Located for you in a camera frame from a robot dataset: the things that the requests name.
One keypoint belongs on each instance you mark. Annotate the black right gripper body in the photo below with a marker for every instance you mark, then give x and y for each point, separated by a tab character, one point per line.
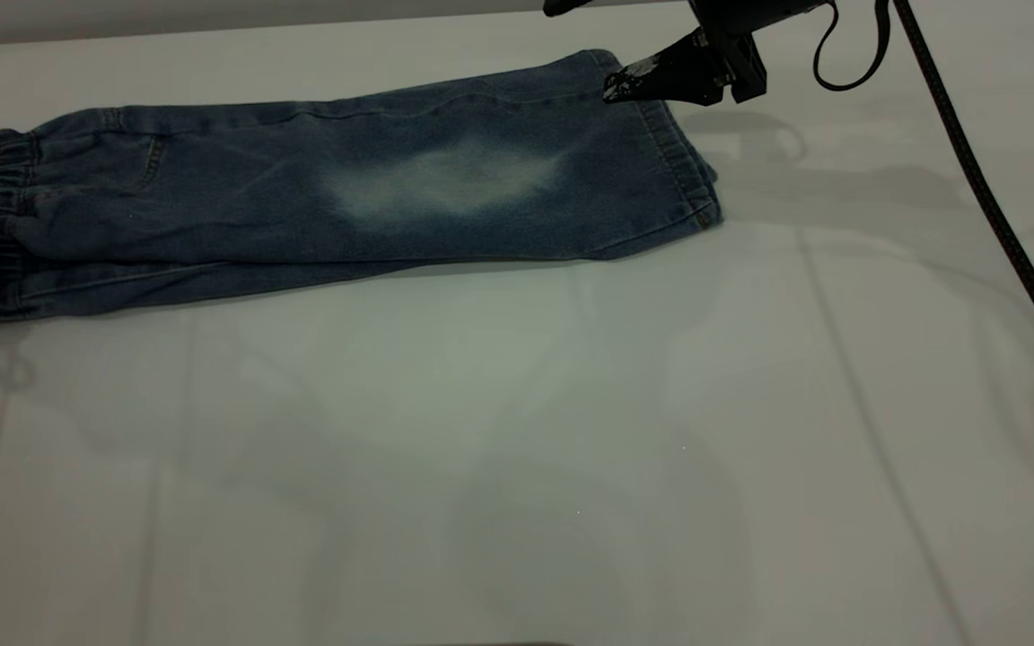
741	27

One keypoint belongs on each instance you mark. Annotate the blue denim children's jeans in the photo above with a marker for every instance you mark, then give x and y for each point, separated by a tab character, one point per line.
346	197

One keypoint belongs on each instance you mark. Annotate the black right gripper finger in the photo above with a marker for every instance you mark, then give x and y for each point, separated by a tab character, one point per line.
670	76
564	7

